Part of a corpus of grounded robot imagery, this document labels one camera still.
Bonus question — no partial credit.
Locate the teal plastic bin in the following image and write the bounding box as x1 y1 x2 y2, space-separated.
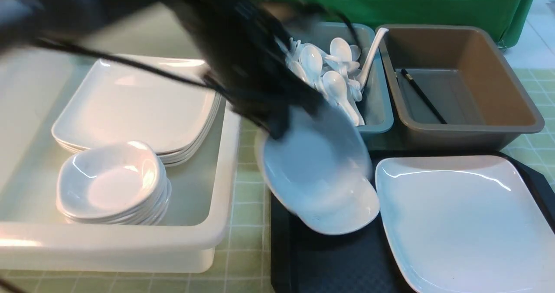
286 22 394 143

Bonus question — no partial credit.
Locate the white square rice plate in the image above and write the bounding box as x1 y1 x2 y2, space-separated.
375 155 555 293

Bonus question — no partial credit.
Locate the large white plastic tub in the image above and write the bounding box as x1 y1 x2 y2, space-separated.
1 48 241 273

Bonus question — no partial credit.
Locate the white soup spoon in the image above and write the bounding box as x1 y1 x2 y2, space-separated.
300 45 323 88

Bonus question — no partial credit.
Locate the stack of white small bowls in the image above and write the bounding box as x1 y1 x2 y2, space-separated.
56 141 172 225

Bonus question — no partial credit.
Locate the pile of white spoons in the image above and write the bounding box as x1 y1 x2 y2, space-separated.
286 37 365 127

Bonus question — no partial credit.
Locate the black serving tray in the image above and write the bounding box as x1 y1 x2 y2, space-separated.
270 150 554 293

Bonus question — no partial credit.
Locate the brown plastic bin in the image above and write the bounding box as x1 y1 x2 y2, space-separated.
380 24 545 151

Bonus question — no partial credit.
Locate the white small bowl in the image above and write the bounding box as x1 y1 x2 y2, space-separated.
289 173 380 236
255 103 372 217

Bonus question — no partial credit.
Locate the white ladle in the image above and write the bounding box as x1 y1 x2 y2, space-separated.
357 28 389 91

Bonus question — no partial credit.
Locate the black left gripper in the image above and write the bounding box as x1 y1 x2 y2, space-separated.
173 0 325 140

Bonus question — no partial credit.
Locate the black cable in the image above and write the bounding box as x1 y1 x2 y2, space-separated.
30 37 243 98

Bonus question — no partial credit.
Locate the black chopstick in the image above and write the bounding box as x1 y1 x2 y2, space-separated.
401 68 447 124

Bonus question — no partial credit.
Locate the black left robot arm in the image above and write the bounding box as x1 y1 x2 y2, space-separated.
0 0 325 140

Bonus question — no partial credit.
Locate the stack of white square plates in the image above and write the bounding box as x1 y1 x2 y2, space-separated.
51 59 221 166

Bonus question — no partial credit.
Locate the green backdrop cloth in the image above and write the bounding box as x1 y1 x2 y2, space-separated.
251 0 542 49

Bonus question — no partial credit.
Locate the green checkered tablecloth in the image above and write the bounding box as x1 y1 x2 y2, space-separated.
1 68 554 293

